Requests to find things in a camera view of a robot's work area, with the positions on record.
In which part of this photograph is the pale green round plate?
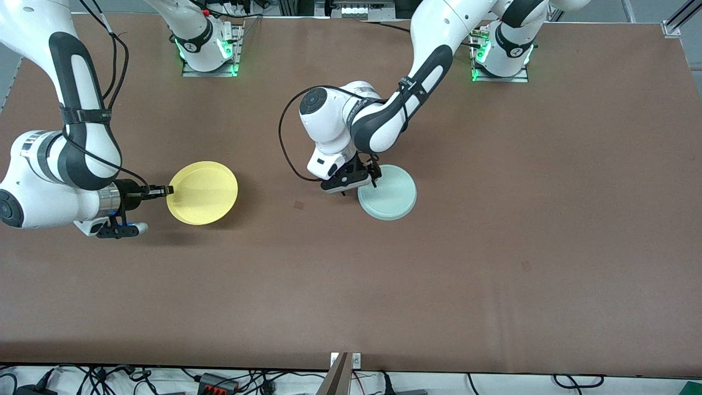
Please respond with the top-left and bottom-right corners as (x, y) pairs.
(357, 165), (418, 221)

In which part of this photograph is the black looped floor cable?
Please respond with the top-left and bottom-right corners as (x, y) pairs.
(553, 374), (605, 389)

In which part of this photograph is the yellow round plate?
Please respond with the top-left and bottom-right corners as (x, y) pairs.
(166, 161), (239, 225)

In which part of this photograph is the aluminium frame profile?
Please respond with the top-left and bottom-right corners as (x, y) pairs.
(661, 0), (702, 38)

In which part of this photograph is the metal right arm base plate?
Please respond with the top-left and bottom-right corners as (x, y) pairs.
(182, 25), (243, 77)

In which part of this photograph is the grey connector block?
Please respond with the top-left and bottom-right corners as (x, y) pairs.
(340, 4), (393, 18)

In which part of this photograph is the black red power strip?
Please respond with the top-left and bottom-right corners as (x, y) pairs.
(199, 373), (239, 394)

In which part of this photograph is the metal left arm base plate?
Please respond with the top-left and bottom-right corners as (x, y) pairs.
(471, 27), (530, 83)

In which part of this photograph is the long black table cable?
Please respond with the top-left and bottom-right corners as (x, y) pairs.
(359, 21), (483, 49)

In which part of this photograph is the slanted metal post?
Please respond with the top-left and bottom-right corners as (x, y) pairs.
(317, 352), (353, 395)

